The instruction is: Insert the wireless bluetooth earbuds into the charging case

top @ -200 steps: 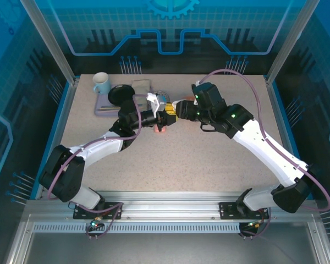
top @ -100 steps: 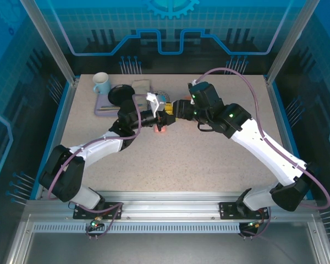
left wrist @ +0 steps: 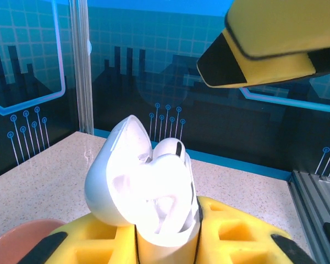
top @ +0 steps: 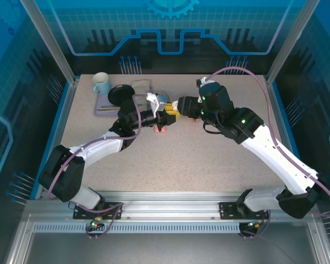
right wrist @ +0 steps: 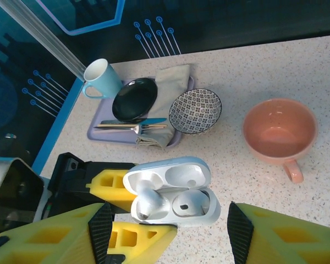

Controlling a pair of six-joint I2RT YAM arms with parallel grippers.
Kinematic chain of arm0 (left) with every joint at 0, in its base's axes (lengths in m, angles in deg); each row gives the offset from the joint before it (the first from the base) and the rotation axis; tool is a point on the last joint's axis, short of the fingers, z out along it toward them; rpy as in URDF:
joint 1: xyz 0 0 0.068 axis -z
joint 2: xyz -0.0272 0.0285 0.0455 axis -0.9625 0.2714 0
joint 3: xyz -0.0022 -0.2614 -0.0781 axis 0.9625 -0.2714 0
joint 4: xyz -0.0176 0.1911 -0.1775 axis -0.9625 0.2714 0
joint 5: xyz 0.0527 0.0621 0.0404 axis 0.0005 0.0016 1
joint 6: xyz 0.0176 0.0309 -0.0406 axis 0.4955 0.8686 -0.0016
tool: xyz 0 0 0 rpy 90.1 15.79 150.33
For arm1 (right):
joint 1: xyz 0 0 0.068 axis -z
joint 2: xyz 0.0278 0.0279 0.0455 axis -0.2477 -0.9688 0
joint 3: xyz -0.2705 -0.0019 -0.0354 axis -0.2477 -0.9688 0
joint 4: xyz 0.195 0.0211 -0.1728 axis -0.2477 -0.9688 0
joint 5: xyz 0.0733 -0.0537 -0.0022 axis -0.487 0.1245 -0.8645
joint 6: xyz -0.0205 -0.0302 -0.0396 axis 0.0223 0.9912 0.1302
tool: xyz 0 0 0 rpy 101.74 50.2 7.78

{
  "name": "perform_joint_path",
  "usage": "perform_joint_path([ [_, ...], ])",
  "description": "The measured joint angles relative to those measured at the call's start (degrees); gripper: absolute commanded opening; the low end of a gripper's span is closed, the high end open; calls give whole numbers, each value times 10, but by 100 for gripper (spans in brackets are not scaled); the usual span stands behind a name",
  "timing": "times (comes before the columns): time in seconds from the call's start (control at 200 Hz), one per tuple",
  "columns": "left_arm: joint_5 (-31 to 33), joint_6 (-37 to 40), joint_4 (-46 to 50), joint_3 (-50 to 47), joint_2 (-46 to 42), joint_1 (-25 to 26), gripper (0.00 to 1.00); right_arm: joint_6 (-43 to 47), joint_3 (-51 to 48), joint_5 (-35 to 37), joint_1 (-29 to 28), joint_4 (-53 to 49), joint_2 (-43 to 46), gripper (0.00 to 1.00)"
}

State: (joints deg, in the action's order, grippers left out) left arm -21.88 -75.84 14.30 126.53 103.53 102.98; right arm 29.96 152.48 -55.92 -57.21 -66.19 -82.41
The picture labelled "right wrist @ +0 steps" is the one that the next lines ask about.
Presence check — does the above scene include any salmon pink ceramic cup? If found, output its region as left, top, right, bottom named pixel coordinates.
left=241, top=98, right=319, bottom=184

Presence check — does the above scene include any folded beige cloth napkin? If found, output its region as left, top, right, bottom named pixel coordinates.
left=136, top=63, right=195, bottom=151

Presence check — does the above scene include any aluminium frame post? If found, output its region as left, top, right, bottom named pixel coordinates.
left=0, top=0, right=89, bottom=80

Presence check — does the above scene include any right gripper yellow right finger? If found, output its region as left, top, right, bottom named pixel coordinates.
left=227, top=202, right=330, bottom=264

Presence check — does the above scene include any silver metal fork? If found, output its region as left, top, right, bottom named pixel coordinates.
left=93, top=124, right=155, bottom=135

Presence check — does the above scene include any lavender plastic tray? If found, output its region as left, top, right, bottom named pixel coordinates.
left=87, top=75, right=195, bottom=149

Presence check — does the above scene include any blue handled table knife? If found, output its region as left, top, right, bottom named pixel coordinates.
left=101, top=118, right=168, bottom=125

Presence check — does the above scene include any wooden chopstick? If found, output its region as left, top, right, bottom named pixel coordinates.
left=96, top=123, right=168, bottom=128
left=96, top=125, right=168, bottom=129

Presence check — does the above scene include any patterned ceramic bowl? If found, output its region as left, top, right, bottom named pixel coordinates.
left=168, top=88, right=223, bottom=136

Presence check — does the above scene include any white earbuds charging case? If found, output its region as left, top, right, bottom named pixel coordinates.
left=123, top=156, right=222, bottom=228

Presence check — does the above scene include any small black plate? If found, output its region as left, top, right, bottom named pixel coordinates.
left=112, top=78, right=158, bottom=124

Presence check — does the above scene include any light blue ceramic mug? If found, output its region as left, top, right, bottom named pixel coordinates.
left=82, top=58, right=124, bottom=99

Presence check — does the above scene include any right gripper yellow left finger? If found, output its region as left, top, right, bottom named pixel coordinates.
left=0, top=202, right=115, bottom=264

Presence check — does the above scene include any white wireless earbud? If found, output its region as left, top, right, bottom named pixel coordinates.
left=136, top=180, right=170, bottom=222
left=172, top=190, right=211, bottom=218

